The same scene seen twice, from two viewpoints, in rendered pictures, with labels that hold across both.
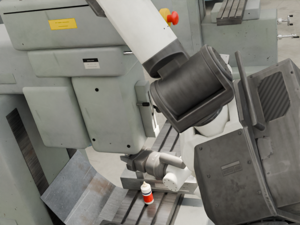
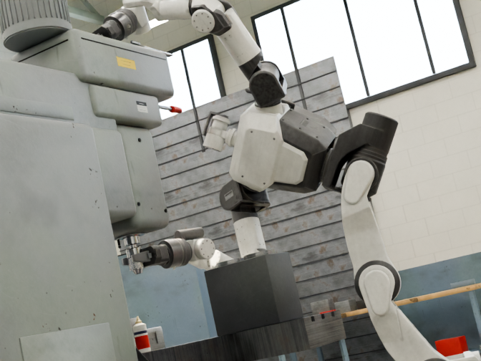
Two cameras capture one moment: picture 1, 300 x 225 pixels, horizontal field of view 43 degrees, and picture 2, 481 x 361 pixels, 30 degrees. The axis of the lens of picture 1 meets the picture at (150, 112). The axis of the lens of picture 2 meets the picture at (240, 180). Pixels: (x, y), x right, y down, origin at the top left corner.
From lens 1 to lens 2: 307 cm
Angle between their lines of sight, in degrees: 92
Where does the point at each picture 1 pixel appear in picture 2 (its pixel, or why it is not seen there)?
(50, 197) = not seen: hidden behind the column
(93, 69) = (143, 113)
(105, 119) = (146, 176)
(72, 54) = (128, 94)
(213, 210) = (318, 139)
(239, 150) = (298, 116)
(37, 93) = (97, 134)
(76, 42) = (134, 82)
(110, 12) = (237, 23)
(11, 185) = (110, 243)
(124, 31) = (245, 34)
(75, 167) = not seen: hidden behind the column
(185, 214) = not seen: outside the picture
